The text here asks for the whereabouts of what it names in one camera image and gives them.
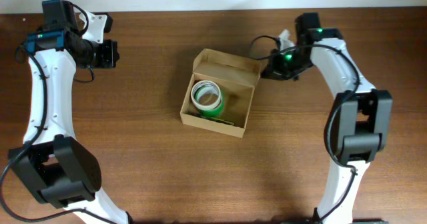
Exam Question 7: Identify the cardboard box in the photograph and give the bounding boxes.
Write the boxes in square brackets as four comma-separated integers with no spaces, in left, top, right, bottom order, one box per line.
[179,49,261,138]

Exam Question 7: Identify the green tape roll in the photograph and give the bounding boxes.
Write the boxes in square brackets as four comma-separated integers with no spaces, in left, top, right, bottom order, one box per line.
[196,94,224,117]

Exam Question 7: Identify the white masking tape roll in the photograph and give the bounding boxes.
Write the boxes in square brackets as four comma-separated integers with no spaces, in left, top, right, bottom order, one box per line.
[191,80,223,111]

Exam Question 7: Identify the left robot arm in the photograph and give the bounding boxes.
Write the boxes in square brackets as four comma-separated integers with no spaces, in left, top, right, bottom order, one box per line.
[6,0,132,223]

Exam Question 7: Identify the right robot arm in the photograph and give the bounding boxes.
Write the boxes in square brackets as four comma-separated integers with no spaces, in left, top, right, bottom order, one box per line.
[261,13,393,224]

